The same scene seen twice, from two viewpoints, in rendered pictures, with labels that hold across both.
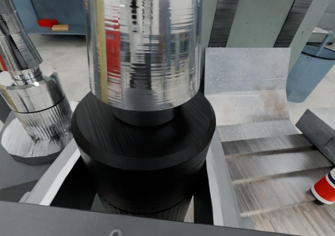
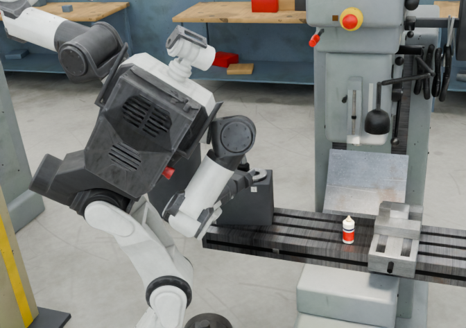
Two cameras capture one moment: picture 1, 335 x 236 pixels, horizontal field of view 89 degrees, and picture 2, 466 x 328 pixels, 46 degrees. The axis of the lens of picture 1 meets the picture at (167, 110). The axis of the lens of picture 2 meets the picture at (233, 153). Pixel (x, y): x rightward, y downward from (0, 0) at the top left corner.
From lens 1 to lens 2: 1.91 m
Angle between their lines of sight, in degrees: 31
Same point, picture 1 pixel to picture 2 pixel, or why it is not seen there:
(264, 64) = (382, 166)
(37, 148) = not seen: hidden behind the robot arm
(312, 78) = not seen: outside the picture
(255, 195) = (310, 232)
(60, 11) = (246, 39)
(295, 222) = (320, 243)
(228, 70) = (348, 167)
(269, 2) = not seen: hidden behind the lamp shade
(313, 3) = (411, 124)
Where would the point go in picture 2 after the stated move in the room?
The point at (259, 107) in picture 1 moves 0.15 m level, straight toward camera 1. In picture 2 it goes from (374, 202) to (342, 212)
